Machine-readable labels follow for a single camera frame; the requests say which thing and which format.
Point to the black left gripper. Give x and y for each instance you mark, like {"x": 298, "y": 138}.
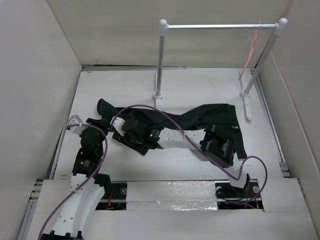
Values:
{"x": 101, "y": 123}

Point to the pink plastic hanger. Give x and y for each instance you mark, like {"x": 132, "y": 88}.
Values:
{"x": 250, "y": 53}

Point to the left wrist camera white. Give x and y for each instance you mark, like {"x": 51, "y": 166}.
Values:
{"x": 75, "y": 125}

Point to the black trousers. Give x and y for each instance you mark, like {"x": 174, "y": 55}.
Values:
{"x": 220, "y": 114}

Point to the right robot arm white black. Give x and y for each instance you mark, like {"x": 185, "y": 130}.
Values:
{"x": 216, "y": 146}

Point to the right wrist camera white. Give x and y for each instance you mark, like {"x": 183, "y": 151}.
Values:
{"x": 117, "y": 124}

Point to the white metal clothes rack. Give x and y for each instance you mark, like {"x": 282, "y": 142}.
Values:
{"x": 246, "y": 86}

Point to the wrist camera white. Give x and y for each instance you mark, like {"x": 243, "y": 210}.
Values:
{"x": 75, "y": 125}
{"x": 117, "y": 124}

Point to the silver foil tape strip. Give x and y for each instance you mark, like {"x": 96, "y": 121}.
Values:
{"x": 171, "y": 196}

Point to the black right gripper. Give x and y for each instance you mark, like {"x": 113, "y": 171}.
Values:
{"x": 126, "y": 138}

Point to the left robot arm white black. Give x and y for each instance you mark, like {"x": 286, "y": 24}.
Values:
{"x": 87, "y": 184}

